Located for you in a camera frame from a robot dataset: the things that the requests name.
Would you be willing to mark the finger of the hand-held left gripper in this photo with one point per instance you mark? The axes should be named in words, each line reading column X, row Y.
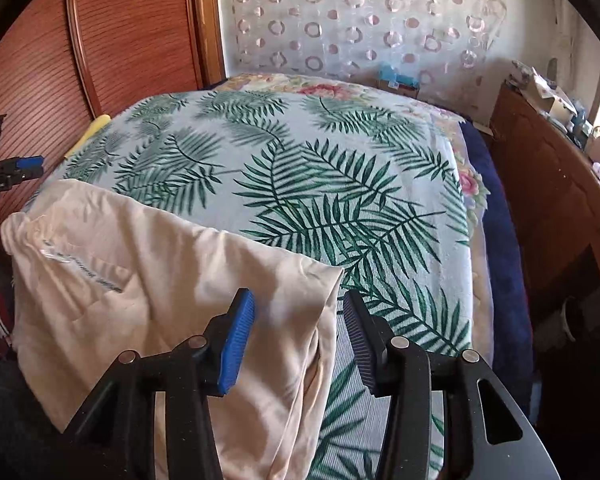
column 30, row 164

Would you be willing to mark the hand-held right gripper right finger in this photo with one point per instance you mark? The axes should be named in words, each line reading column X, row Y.
column 360, row 345

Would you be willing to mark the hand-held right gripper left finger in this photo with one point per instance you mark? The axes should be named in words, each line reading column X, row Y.
column 236, row 345

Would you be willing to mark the beige printed t-shirt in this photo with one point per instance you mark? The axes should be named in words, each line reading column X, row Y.
column 155, row 285

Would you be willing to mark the yellow plush toy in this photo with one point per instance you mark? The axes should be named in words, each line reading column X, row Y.
column 92, row 132

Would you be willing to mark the wooden headboard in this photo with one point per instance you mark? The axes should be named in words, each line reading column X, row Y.
column 130, row 35

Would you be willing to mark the navy blue blanket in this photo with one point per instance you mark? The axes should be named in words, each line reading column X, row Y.
column 505, row 260

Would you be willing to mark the green leaf print blanket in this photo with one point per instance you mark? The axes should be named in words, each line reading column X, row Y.
column 305, row 185

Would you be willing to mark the slipper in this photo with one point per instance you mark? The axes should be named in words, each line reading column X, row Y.
column 570, row 320

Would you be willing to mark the long wooden cabinet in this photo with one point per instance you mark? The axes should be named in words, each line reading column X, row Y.
column 545, row 185

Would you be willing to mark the floral quilt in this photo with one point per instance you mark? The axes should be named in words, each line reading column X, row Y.
column 330, row 91

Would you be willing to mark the cardboard box with blue contents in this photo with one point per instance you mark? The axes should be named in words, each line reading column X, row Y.
column 397, row 82

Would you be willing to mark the circle pattern sheer curtain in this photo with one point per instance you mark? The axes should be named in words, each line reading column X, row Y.
column 355, row 25

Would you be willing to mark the white window curtain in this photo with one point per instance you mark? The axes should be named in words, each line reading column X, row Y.
column 580, row 50

